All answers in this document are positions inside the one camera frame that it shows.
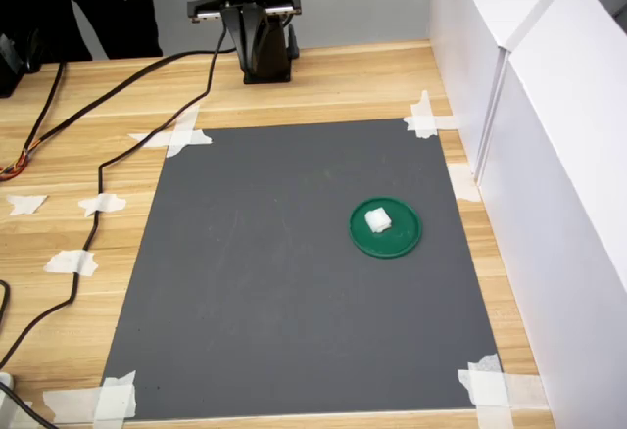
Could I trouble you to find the black box device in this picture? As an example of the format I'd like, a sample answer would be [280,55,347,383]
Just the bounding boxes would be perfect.
[0,31,25,98]

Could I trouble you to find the dark grey mat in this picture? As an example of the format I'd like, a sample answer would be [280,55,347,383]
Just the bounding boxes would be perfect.
[100,119,506,421]

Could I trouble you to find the white partition panel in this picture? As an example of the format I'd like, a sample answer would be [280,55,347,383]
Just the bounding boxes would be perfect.
[428,0,574,180]
[477,0,627,429]

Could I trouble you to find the white tape patch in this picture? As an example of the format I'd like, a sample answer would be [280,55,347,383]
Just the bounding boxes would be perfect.
[44,249,99,277]
[402,89,461,139]
[447,163,484,204]
[77,193,127,218]
[129,104,215,159]
[42,369,138,425]
[458,354,551,429]
[5,193,49,216]

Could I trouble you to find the thin black cable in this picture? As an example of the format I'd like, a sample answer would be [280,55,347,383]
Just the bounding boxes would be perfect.
[0,22,229,369]

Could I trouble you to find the thick black cable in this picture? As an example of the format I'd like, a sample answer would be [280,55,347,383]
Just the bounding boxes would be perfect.
[19,44,239,161]

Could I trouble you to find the round green lid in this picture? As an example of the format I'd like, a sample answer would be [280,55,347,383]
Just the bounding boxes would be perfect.
[349,197,423,260]

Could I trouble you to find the small white plastic terminal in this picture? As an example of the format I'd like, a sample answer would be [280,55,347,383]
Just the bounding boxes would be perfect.
[364,208,394,234]

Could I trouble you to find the black cable with coloured wires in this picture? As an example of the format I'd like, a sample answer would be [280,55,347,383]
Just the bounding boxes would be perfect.
[0,59,68,183]

